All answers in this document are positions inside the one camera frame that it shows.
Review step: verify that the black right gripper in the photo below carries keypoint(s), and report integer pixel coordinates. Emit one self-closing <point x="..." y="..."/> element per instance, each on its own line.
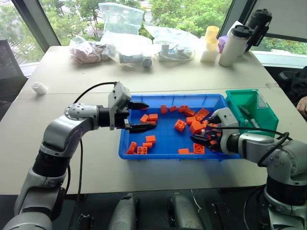
<point x="217" y="148"/>

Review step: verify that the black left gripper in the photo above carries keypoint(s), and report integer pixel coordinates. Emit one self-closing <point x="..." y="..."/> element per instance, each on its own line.
<point x="120" y="118"/>

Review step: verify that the grey cylindrical battery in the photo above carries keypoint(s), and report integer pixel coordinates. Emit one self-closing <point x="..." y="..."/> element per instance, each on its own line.
<point x="244" y="110"/>
<point x="204" y="131"/>
<point x="254" y="123"/>

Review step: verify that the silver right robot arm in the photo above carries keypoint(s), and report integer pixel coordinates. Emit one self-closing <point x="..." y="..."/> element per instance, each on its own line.
<point x="278" y="153"/>

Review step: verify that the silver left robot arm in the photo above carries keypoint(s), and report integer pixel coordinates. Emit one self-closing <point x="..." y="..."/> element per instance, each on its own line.
<point x="60" y="134"/>

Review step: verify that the blue plastic bin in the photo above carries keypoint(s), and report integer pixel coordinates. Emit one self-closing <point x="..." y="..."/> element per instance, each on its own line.
<point x="168" y="134"/>

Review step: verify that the green plastic bin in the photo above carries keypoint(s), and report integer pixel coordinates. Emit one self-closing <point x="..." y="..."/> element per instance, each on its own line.
<point x="249" y="112"/>

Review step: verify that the orange toy brick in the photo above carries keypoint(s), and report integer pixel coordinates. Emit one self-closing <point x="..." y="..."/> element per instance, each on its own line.
<point x="191" y="120"/>
<point x="142" y="150"/>
<point x="164" y="109"/>
<point x="132" y="148"/>
<point x="153" y="117"/>
<point x="180" y="125"/>
<point x="150" y="139"/>
<point x="183" y="108"/>
<point x="212" y="142"/>
<point x="144" y="118"/>
<point x="202" y="114"/>
<point x="184" y="151"/>
<point x="152" y="123"/>
<point x="196" y="127"/>
<point x="148" y="144"/>
<point x="205" y="123"/>
<point x="190" y="112"/>
<point x="199" y="148"/>
<point x="173" y="109"/>

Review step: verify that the plastic bag with grey device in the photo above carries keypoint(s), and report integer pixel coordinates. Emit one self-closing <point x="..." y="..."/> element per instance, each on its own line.
<point x="130" y="54"/>

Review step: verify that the plastic bag with white adapter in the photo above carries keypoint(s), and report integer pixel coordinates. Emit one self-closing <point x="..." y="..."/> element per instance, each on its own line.
<point x="172" y="46"/>

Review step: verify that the plastic bag with pink items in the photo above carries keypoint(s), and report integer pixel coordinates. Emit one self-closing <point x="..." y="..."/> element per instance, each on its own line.
<point x="87" y="51"/>

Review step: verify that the grey rounded robot leg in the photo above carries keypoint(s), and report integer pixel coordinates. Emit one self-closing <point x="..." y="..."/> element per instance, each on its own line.
<point x="184" y="212"/>
<point x="125" y="213"/>

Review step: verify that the white tumbler with black lid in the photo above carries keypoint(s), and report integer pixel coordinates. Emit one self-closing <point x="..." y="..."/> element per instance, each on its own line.
<point x="231" y="46"/>

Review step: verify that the purple box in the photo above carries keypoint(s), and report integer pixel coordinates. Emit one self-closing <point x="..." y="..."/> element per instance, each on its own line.
<point x="222" y="43"/>

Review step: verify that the yellow plastic cup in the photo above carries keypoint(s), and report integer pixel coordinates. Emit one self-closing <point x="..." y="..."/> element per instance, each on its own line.
<point x="212" y="36"/>

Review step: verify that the empty clear plastic bag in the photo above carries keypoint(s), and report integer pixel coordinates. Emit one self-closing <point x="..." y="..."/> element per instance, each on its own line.
<point x="121" y="19"/>

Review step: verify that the person in dark clothes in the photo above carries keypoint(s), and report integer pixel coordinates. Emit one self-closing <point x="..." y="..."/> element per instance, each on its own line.
<point x="298" y="88"/>

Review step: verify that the white crumpled paper ball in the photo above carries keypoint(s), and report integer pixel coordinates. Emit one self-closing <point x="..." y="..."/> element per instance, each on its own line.
<point x="39" y="88"/>

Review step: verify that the black travel mug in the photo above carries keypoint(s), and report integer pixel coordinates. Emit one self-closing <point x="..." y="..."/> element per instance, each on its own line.
<point x="259" y="25"/>

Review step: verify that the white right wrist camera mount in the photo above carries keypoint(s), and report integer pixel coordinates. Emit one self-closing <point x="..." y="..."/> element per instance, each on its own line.
<point x="227" y="118"/>

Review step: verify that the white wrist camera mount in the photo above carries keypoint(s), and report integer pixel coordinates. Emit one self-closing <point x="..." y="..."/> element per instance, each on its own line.
<point x="117" y="98"/>
<point x="227" y="118"/>

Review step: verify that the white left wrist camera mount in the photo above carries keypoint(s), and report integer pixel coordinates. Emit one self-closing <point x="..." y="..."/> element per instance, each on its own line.
<point x="117" y="98"/>

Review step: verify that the black floor bracket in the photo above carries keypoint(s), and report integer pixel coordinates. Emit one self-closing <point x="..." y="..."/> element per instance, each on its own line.
<point x="219" y="212"/>
<point x="86" y="221"/>

